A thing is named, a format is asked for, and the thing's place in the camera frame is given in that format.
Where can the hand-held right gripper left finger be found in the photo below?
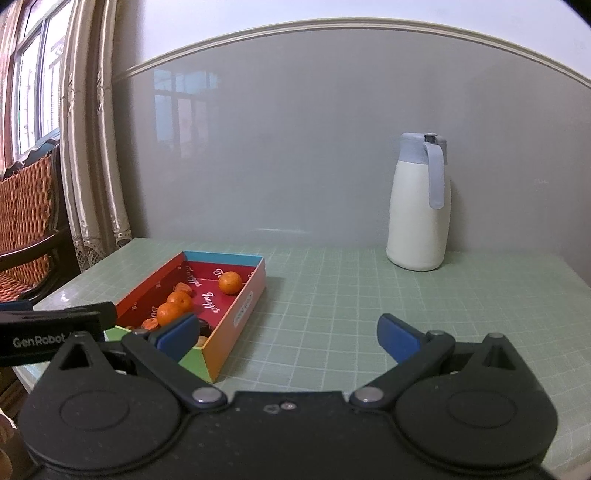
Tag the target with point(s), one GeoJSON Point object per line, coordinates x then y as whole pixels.
{"type": "Point", "coordinates": [178, 337]}

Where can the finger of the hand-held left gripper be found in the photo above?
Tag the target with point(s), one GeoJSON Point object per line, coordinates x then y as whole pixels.
{"type": "Point", "coordinates": [14, 307]}
{"type": "Point", "coordinates": [69, 316]}

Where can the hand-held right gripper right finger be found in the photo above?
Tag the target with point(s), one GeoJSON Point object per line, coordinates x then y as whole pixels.
{"type": "Point", "coordinates": [397, 339]}

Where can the orange tangerine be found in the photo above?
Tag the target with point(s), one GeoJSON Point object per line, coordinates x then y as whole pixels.
{"type": "Point", "coordinates": [229, 283]}
{"type": "Point", "coordinates": [170, 314]}
{"type": "Point", "coordinates": [181, 300]}

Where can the small beige longan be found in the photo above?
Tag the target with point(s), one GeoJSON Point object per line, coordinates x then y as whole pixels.
{"type": "Point", "coordinates": [202, 341]}

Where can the dark brown wrinkled fruit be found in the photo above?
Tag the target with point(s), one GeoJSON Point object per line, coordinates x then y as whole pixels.
{"type": "Point", "coordinates": [204, 326]}

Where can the orange carrot chunk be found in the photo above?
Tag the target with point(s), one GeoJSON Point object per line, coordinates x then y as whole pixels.
{"type": "Point", "coordinates": [150, 323]}
{"type": "Point", "coordinates": [183, 287]}

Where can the colourful cardboard box red inside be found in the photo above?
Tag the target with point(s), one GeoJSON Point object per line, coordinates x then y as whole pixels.
{"type": "Point", "coordinates": [240, 300]}

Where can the green grid table mat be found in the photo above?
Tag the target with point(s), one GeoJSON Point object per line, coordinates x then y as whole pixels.
{"type": "Point", "coordinates": [346, 300]}

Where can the chair with orange woven back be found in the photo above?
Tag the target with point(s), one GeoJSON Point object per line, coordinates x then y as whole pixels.
{"type": "Point", "coordinates": [25, 217]}

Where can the white jug with blue lid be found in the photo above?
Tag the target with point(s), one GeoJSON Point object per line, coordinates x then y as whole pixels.
{"type": "Point", "coordinates": [418, 217]}

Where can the beige curtain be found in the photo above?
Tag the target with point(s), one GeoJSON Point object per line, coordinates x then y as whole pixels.
{"type": "Point", "coordinates": [92, 138]}

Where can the window with wooden frame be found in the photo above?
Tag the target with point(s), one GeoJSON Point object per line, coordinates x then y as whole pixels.
{"type": "Point", "coordinates": [32, 83]}

